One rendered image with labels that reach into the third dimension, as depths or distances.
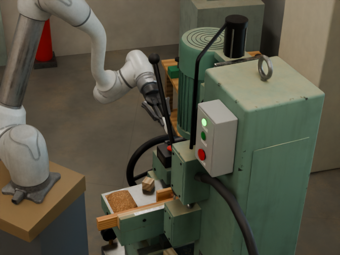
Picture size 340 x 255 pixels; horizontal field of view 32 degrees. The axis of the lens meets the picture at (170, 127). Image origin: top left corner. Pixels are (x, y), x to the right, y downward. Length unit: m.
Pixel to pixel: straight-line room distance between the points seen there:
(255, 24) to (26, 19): 2.22
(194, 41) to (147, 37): 3.40
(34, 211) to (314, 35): 1.82
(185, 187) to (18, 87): 1.04
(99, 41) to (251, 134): 1.13
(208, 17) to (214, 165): 2.72
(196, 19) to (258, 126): 2.74
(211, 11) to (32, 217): 2.21
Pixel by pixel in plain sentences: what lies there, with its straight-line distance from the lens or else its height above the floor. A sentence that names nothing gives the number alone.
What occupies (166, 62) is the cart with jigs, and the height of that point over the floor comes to 0.53.
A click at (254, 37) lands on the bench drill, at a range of 4.30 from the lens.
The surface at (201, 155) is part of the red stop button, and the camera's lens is 1.48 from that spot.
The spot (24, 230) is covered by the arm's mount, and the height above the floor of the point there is 0.66.
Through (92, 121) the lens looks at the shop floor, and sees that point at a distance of 4.14.
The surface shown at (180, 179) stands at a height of 1.23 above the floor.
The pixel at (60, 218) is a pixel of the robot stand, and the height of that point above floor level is 0.57.
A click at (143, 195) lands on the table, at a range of 2.08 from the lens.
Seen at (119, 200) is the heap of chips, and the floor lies 0.93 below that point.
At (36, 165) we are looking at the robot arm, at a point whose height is 0.83.
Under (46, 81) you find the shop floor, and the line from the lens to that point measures 4.67.
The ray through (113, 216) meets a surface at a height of 0.94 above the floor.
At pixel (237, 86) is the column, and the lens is 1.46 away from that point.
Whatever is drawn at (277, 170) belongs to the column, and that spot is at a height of 1.32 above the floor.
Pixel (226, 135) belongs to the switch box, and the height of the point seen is 1.44.
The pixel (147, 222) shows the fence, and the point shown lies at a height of 0.91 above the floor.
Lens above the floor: 2.23
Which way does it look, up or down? 33 degrees down
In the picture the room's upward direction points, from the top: 2 degrees clockwise
